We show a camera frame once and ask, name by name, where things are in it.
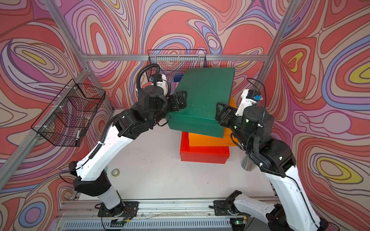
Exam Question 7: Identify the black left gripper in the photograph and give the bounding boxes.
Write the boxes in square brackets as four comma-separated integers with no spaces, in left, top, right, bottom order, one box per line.
[148,90,189,129]

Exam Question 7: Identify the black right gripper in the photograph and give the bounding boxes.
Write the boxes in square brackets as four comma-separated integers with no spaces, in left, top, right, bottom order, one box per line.
[213,102,251,151]

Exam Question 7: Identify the red shoebox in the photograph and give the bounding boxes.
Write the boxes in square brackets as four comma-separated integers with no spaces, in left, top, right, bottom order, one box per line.
[180,132,230,164]

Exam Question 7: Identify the green shoebox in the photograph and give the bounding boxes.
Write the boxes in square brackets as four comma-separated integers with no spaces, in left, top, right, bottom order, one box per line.
[167,67,235,138]

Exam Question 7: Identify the orange shoebox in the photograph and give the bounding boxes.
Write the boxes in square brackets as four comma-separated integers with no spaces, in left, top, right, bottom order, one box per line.
[188,95,238,147]

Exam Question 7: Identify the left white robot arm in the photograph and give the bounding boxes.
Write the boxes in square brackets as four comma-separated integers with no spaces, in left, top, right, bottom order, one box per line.
[68,85,188,217]

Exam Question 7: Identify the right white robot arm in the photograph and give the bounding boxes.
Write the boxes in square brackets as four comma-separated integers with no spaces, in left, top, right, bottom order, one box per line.
[215,103,329,231]

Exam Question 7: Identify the blue tool in basket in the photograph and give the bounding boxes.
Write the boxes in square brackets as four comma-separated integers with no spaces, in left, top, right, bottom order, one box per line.
[173,75,183,82]

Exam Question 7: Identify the metal cup of pens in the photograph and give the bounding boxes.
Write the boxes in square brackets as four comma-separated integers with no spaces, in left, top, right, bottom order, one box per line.
[241,156,256,171]

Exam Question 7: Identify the tape roll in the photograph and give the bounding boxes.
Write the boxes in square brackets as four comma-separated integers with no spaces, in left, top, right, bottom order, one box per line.
[111,168,120,177]

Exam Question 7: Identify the black marker in basket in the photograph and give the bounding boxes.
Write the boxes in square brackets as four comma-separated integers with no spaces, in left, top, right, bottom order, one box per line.
[75,130,80,146]

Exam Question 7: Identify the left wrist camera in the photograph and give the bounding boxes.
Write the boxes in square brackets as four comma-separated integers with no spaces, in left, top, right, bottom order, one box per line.
[156,74,169,95]

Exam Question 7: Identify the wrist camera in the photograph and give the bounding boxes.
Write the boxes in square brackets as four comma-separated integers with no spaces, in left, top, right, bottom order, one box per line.
[156,74,169,95]
[235,89,263,116]

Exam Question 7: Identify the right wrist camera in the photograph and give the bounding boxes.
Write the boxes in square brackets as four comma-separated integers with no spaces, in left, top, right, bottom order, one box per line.
[235,89,263,116]

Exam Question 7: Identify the black wire basket back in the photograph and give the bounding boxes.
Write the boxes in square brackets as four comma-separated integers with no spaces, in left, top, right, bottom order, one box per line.
[147,48,208,83]

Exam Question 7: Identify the black wire basket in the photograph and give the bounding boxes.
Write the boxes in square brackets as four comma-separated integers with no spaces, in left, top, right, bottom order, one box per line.
[147,48,208,83]
[31,80,106,147]

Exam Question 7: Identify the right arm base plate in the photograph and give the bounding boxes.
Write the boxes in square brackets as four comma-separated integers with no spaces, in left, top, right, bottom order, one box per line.
[209,200,246,216]

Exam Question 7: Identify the black wire basket left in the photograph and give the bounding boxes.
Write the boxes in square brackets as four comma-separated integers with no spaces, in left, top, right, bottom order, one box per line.
[31,80,106,147]

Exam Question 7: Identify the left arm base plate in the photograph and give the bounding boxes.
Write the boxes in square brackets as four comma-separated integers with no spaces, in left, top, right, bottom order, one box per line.
[95,201,139,218]

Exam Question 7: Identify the aluminium front rail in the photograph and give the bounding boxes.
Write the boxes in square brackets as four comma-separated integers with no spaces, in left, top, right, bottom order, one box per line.
[49,198,269,231]

